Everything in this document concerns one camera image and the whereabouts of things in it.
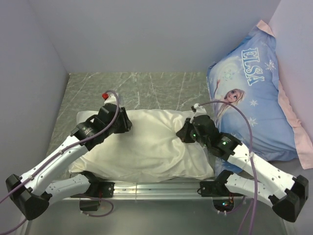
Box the cream pillowcase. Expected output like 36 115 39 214
68 110 214 183

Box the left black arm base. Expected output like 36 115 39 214
71 182 115 198

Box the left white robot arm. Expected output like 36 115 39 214
5 103 132 221

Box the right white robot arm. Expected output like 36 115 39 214
176 115 309 222

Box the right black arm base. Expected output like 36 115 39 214
198 181 243 197

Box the blue Elsa pillow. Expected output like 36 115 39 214
206 21 313 169

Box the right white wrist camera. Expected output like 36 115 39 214
191 103 207 117

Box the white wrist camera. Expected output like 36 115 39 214
191 103 207 117
102 93 121 106

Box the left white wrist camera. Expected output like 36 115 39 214
102 93 121 106

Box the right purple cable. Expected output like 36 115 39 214
198 100 259 235

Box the aluminium mounting rail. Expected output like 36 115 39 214
61 180 247 202

